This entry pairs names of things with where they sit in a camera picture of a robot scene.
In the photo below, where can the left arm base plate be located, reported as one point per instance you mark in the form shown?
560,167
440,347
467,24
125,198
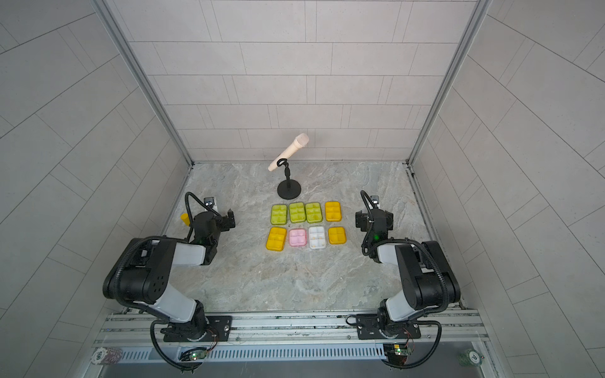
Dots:
211,329

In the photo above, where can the beige microphone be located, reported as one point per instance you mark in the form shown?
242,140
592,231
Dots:
299,143

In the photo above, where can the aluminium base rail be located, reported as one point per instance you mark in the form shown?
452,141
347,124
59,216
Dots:
353,326

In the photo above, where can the green pillbox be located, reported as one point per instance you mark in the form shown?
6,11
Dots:
313,213
279,215
297,213

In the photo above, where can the left round marker disc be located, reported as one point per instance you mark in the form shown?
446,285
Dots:
101,356

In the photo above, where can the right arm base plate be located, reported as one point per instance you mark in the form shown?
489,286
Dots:
378,326

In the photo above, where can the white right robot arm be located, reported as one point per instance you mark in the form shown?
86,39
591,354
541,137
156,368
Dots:
428,284

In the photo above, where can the clear pillbox white tray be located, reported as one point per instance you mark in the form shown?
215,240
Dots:
317,238

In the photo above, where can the round marker disc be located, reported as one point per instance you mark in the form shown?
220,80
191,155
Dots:
471,358
101,356

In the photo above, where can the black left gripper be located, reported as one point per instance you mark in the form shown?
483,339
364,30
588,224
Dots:
224,221

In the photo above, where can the left green circuit board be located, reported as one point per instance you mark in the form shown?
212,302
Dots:
194,354

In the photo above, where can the right green circuit board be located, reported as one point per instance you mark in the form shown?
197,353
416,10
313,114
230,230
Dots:
395,352

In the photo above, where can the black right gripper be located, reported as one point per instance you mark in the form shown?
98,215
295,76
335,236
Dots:
363,218

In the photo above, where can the black microphone stand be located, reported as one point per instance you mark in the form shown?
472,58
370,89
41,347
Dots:
288,189

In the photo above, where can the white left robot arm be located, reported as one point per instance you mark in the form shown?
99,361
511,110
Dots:
140,279

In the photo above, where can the right round marker disc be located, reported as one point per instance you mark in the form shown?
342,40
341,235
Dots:
471,358

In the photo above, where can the yellow pillbox left edge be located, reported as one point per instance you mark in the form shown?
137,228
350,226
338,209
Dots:
185,218

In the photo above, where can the green circuit board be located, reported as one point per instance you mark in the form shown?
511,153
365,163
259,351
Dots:
395,352
194,354

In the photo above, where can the pink pillbox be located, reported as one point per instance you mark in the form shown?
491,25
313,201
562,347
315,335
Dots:
297,237

